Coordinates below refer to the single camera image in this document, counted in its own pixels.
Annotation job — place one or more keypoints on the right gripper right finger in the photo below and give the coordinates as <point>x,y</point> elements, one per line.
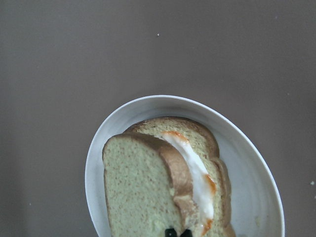
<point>186,233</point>

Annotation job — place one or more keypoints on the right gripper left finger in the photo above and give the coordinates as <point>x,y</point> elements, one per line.
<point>170,232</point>

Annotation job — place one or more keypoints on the plain bread slice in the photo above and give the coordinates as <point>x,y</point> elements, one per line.
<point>148,186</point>

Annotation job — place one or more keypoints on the white round plate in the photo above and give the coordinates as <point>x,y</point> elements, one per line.
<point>256,205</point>

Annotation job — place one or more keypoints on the fried egg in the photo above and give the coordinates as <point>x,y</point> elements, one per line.
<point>204,188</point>

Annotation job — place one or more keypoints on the bottom bread slice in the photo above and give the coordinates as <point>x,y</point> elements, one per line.
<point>205,145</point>

